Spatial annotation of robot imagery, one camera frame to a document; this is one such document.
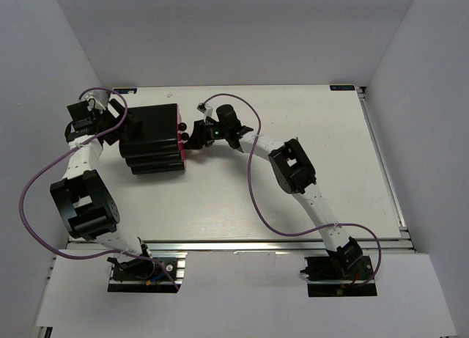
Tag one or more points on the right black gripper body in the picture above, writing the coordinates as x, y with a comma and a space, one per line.
215, 132

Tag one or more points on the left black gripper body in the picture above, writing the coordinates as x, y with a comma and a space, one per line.
105, 120

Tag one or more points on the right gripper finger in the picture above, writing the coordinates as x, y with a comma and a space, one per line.
199, 128
195, 142

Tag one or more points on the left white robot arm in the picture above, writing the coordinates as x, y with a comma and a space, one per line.
81, 197

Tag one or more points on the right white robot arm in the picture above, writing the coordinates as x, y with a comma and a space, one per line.
293, 172

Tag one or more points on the black drawer cabinet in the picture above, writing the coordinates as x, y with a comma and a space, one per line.
154, 148

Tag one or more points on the blue label sticker left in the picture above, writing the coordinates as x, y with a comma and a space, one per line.
126, 91

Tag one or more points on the blue label sticker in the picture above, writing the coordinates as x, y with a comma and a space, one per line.
343, 87
126, 91

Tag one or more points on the blue label sticker right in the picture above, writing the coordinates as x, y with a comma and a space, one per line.
343, 87

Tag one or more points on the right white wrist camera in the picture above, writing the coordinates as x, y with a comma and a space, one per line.
206, 110

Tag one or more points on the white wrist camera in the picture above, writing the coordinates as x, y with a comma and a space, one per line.
96, 94
206, 110

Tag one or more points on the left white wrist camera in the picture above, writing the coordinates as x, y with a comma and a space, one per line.
96, 94

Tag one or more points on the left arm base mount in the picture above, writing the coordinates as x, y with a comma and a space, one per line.
143, 276

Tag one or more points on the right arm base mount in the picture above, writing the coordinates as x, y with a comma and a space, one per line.
325, 279

